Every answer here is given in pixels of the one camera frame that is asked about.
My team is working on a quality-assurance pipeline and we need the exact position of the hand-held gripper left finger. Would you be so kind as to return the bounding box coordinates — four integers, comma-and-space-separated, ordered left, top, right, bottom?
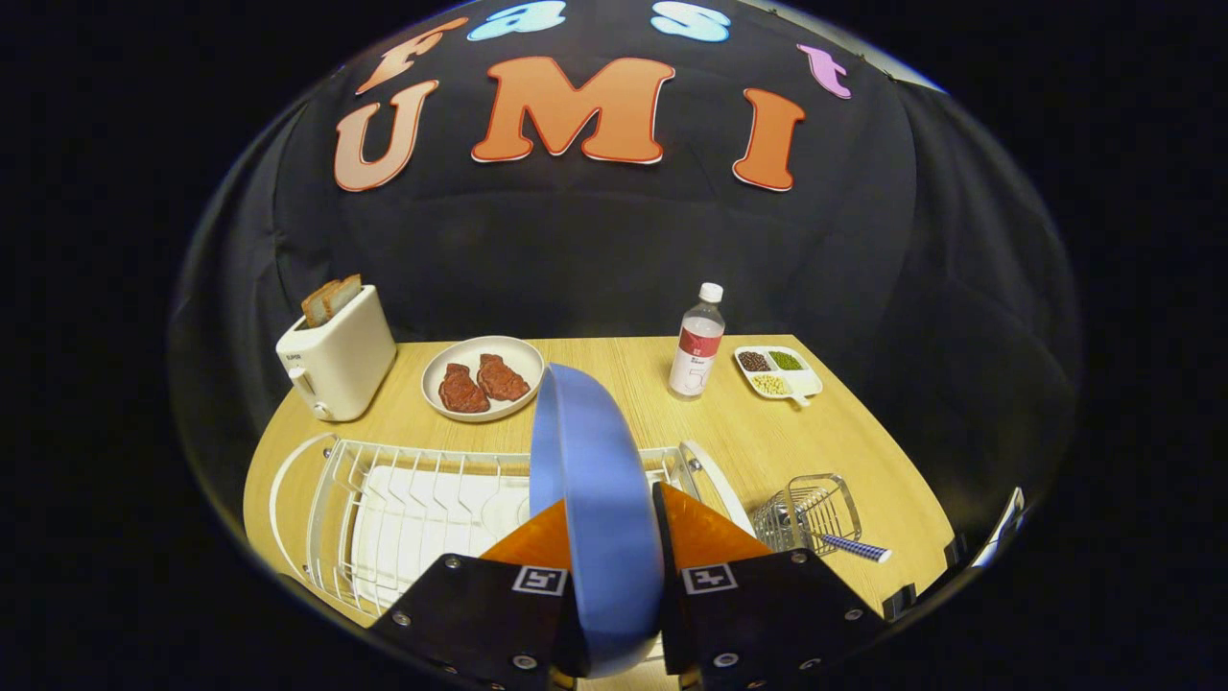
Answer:
369, 497, 588, 691

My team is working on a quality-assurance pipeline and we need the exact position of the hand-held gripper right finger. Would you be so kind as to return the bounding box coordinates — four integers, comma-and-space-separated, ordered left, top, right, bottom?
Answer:
652, 482, 888, 691

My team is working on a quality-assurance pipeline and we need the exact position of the white wire dish rack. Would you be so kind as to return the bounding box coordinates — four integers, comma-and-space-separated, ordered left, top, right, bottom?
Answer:
269, 434, 759, 625

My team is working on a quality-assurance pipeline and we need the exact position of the metal wire basket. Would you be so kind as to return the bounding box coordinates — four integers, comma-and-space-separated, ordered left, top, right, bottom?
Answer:
751, 473, 864, 558

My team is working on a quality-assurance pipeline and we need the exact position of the spoon with patterned handle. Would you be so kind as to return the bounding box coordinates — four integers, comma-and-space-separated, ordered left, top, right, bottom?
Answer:
787, 509, 893, 563

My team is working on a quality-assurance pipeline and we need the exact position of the blue plate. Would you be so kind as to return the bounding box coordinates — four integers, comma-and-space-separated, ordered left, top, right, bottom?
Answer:
529, 363, 666, 679

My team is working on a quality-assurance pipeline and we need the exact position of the white divided dish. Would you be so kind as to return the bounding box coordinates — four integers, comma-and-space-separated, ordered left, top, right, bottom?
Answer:
733, 345, 824, 409

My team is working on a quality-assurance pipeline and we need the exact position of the beige round plate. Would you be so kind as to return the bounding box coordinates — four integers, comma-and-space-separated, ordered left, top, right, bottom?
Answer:
421, 335, 546, 424

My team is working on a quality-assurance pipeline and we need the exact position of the brown meat piece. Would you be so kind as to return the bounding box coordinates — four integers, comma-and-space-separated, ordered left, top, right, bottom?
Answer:
477, 353, 531, 402
438, 363, 491, 415

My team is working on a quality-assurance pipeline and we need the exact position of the clear bottle with red label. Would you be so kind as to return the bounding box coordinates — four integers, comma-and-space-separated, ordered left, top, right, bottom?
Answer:
668, 282, 726, 400

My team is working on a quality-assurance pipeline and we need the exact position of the white toaster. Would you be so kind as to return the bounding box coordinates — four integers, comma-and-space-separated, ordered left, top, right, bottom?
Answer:
275, 284, 398, 423

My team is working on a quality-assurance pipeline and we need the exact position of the toasted bread slice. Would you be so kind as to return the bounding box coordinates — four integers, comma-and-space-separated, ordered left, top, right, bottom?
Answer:
321, 274, 364, 318
300, 280, 342, 329

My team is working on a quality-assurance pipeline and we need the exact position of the black backdrop cloth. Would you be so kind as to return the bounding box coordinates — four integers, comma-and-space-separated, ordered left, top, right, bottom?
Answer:
171, 0, 1085, 577

